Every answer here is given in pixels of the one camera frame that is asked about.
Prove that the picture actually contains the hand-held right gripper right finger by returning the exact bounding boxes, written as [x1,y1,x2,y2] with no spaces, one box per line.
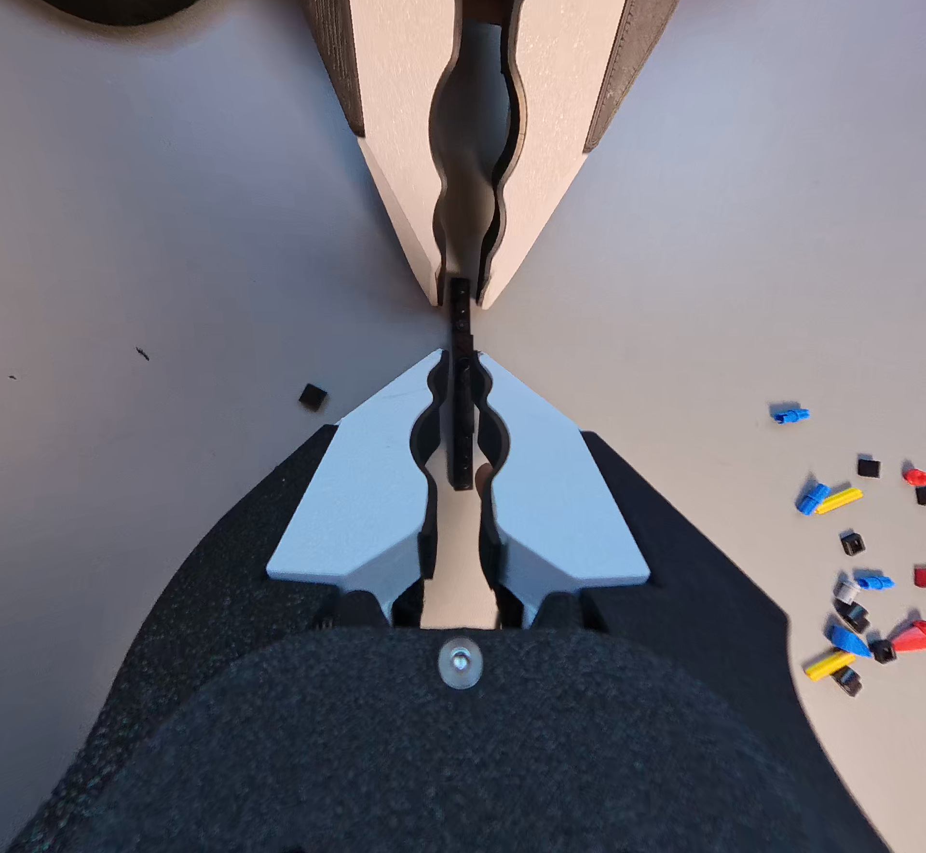
[469,352,651,628]

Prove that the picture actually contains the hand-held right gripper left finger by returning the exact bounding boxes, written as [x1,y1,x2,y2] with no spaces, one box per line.
[266,350,451,628]

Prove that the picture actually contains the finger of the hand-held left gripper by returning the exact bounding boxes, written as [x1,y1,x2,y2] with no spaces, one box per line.
[339,0,464,308]
[477,0,642,310]

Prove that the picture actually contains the pile of colourful lego pieces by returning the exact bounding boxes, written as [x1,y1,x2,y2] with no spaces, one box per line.
[769,405,926,699]

